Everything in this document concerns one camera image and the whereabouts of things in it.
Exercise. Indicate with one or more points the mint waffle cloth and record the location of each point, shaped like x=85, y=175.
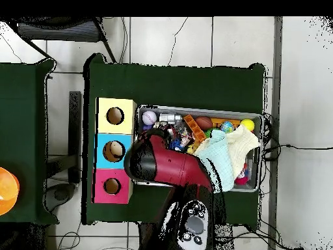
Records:
x=218, y=156

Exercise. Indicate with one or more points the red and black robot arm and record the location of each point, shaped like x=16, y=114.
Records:
x=169, y=164

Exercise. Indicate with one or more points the shallow silver mesh bin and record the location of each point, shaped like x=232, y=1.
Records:
x=156, y=110

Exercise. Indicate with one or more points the wooden box with three holes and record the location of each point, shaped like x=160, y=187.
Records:
x=104, y=127

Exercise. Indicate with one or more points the silver metal fitting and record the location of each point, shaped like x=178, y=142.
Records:
x=170, y=117

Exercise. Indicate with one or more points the white toy baseball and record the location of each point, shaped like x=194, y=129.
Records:
x=149, y=117

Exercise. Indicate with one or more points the orange plastic building brick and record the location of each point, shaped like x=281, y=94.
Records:
x=195, y=127

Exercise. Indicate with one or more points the brown toy football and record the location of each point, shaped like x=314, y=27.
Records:
x=204, y=122

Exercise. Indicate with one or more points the dark green table cloth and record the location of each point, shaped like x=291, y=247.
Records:
x=169, y=86

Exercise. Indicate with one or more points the globe print ball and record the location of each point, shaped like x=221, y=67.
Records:
x=227, y=126

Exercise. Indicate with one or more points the plain yellow ball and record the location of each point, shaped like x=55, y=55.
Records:
x=247, y=125

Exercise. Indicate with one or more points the black upright panel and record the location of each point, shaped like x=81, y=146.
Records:
x=75, y=130

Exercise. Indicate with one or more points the dark green side-table cloth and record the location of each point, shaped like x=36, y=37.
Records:
x=23, y=130

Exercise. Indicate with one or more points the black chair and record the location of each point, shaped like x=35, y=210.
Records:
x=57, y=31

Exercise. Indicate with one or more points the orange plastic bowl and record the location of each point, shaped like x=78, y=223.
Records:
x=7, y=190

